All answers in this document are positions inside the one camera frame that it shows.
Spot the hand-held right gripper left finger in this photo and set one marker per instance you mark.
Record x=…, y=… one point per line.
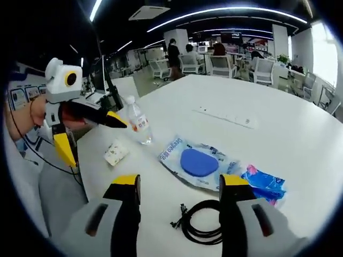
x=126, y=203

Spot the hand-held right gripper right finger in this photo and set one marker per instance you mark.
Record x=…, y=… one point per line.
x=233, y=208

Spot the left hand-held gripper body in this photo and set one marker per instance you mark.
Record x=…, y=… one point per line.
x=57, y=88

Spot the blue tissue packet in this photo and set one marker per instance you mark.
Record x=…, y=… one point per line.
x=265, y=184

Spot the white paper cup green print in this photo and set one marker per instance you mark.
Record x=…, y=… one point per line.
x=116, y=152

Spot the clear water bottle red label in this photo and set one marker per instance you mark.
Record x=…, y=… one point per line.
x=139, y=123

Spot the wet wipes pack blue lid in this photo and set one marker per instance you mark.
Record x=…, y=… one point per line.
x=198, y=162

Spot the person's left hand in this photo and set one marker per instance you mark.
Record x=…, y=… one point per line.
x=38, y=111

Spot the black monitor stand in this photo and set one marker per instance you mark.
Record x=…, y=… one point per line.
x=108, y=80

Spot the person's grey trousers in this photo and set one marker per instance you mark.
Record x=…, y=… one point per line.
x=61, y=192

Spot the person in white shirt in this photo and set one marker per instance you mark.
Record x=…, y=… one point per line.
x=24, y=187

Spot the white office chair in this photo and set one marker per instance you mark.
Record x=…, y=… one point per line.
x=191, y=67
x=160, y=69
x=309, y=85
x=264, y=71
x=222, y=65

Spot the ceiling strip light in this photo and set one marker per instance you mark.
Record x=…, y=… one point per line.
x=227, y=10
x=96, y=10

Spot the white table socket strip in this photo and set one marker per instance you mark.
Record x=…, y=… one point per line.
x=225, y=117

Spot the white table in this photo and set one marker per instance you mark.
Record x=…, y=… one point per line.
x=241, y=93

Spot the ceiling air vent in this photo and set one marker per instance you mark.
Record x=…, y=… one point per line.
x=148, y=13

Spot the potted green plant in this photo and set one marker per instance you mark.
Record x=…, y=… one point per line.
x=282, y=58

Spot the bright office window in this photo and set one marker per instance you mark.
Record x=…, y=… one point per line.
x=324, y=53

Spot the wall poster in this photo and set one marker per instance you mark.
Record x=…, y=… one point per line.
x=32, y=94
x=18, y=97

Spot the black and red wall sign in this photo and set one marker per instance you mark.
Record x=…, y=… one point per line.
x=231, y=37

